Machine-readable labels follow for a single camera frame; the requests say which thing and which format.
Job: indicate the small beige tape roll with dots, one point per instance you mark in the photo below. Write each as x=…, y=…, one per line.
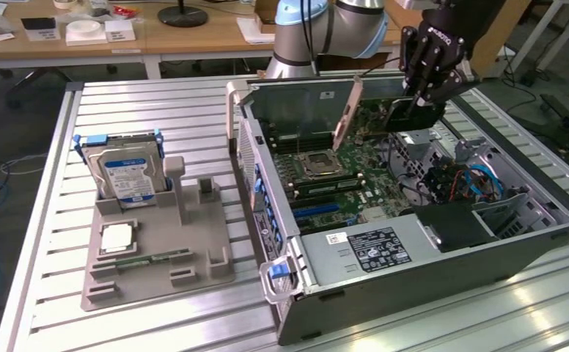
x=58, y=4

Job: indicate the black chair base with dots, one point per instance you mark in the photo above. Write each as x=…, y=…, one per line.
x=15, y=102

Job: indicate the black round lamp base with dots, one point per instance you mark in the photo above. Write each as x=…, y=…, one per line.
x=182, y=17

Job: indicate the black installed RAM stick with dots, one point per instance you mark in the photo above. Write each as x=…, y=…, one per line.
x=328, y=185

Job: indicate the flat white box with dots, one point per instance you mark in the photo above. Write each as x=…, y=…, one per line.
x=87, y=41

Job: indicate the silver CPU chip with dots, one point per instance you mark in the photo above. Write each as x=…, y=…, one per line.
x=116, y=240

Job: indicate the grey plastic parts rack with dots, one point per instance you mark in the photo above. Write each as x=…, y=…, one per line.
x=167, y=286

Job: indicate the long PCIe expansion slot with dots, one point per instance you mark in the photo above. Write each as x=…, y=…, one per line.
x=314, y=210

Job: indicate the green motherboard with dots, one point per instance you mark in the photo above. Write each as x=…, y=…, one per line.
x=383, y=187

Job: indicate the green RAM stick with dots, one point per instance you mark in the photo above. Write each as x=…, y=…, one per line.
x=138, y=261

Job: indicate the wooden desk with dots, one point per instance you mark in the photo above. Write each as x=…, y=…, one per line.
x=30, y=51

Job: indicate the hard disk with blue label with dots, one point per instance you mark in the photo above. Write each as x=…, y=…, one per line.
x=123, y=176

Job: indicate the perforated metal drive cage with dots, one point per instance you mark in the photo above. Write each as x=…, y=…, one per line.
x=422, y=146

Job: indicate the white cube box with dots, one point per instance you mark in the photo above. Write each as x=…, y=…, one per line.
x=118, y=31

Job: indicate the white paper stack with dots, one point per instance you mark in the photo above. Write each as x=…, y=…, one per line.
x=255, y=33

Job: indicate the white desk frame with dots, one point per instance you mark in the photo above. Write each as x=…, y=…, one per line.
x=542, y=36

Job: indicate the open dark grey PC case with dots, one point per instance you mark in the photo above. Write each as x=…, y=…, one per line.
x=412, y=293

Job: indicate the grey metal disk bay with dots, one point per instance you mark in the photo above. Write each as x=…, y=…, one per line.
x=510, y=220

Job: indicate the black RAM slot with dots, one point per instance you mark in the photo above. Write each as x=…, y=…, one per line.
x=302, y=138
x=307, y=147

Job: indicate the metal CPU socket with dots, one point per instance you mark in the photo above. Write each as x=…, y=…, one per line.
x=320, y=161

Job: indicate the grey power supply unit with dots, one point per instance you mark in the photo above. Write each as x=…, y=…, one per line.
x=334, y=267

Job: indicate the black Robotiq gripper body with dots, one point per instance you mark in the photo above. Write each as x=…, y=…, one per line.
x=454, y=40

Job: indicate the red package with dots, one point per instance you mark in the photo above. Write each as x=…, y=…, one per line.
x=123, y=11

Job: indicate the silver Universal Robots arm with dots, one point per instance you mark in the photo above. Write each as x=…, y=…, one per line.
x=354, y=22

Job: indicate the Nvidia Quadro graphics card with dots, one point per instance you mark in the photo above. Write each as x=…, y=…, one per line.
x=402, y=122

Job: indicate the wooden cabinet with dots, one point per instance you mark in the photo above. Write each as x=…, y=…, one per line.
x=510, y=36

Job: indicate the black and white box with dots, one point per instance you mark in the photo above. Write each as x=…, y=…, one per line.
x=40, y=25

